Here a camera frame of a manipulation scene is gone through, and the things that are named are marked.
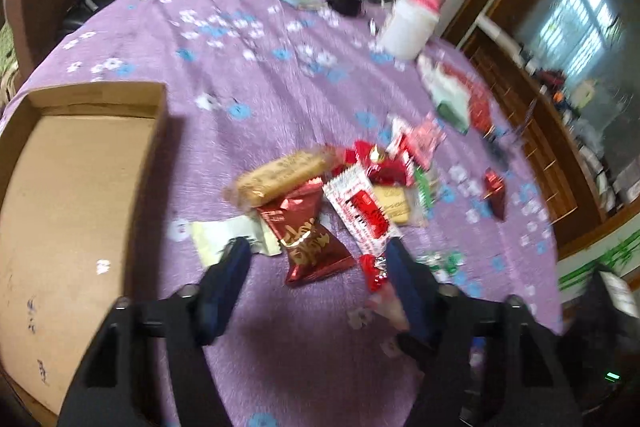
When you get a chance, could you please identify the silver snack packet green ends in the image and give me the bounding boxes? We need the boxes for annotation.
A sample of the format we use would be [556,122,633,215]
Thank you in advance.
[417,249,468,283]

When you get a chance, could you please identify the small red wrapped candy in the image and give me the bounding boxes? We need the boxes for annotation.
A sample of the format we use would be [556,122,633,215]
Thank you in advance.
[360,253,391,293]

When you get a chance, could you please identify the red white snack packet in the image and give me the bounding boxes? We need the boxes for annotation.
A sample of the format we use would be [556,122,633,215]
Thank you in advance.
[322,164,403,255]

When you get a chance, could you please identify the brown cardboard box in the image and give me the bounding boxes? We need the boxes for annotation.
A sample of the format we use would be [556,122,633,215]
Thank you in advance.
[0,82,168,413]

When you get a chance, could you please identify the cream white snack packet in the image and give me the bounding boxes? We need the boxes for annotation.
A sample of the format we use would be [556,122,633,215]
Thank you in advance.
[191,215,281,267]

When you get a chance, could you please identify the purple floral tablecloth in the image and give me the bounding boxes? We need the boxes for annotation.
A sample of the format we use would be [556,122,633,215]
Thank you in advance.
[0,0,563,427]

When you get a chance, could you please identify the yellow biscuit packet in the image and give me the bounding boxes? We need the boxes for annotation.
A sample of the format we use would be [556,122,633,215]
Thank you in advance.
[372,184,416,228]

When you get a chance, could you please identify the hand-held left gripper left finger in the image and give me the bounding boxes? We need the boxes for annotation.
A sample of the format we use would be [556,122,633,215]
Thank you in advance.
[57,237,253,427]

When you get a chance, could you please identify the wooden display cabinet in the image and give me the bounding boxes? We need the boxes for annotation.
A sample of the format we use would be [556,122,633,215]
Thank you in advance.
[442,0,640,258]

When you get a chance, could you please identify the red foil gold script packet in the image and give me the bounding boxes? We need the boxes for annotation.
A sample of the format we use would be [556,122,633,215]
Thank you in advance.
[257,179,357,288]

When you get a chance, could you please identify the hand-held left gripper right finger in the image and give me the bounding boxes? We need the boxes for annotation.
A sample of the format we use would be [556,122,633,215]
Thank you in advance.
[384,238,583,427]

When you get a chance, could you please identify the pink white snack packet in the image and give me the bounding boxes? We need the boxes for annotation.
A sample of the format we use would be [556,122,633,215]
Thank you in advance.
[392,114,446,170]

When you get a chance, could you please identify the red green white bag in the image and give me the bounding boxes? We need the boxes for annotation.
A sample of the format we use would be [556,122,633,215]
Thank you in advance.
[417,54,493,135]

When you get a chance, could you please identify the black device green light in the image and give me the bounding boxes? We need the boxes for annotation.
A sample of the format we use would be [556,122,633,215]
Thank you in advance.
[565,267,640,413]

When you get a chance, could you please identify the dark red foil packet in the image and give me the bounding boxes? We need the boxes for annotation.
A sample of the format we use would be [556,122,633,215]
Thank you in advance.
[482,168,508,222]

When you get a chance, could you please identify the white paper label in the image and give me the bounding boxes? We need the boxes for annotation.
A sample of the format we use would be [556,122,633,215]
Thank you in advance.
[600,272,636,313]

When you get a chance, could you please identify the red foil candy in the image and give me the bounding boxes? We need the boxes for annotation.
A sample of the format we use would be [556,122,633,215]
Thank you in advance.
[345,141,388,168]
[367,157,416,188]

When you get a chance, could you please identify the green white snack packet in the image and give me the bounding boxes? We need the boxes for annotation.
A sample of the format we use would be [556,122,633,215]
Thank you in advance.
[412,167,441,218]

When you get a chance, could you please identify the tan biscuit clear packet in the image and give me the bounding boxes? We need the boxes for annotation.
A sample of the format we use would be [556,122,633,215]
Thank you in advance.
[225,146,337,208]

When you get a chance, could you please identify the green patterned cushion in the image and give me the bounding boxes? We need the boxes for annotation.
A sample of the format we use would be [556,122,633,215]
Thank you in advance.
[0,24,18,102]

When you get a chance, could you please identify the white jar pink lid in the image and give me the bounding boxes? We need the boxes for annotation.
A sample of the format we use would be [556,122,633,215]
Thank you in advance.
[382,0,451,60]

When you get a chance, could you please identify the pink clear candy wrapper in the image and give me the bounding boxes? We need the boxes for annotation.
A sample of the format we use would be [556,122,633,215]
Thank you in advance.
[365,287,411,333]

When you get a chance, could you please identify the white green striped panel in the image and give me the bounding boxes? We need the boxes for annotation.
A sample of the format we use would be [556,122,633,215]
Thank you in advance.
[557,232,640,303]

